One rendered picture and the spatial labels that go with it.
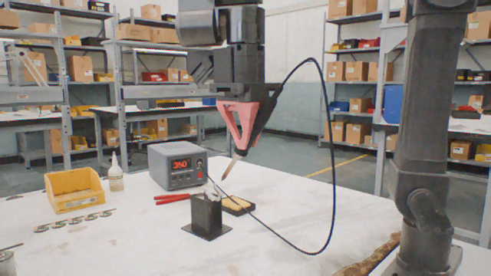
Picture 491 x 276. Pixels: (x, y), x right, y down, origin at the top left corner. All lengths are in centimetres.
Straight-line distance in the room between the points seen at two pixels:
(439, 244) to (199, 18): 45
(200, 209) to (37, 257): 26
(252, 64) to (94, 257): 38
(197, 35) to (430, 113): 33
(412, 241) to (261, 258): 22
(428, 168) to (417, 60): 14
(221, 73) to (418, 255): 37
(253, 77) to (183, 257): 30
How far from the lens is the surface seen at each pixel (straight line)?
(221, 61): 47
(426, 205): 46
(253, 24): 46
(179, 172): 79
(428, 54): 45
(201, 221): 58
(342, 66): 480
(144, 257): 54
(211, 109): 348
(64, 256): 59
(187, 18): 49
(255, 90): 44
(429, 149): 46
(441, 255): 51
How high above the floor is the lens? 102
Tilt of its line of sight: 11 degrees down
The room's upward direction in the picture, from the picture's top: straight up
